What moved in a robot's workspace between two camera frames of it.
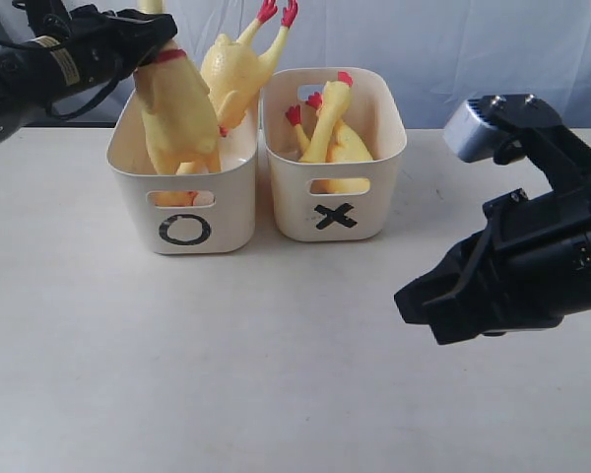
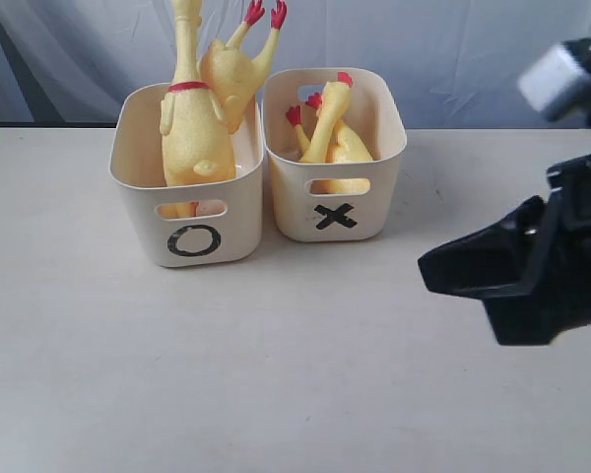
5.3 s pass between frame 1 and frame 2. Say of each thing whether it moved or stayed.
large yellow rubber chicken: moved
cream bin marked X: stayed
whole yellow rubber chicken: moved
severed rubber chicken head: stayed
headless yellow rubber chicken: stayed
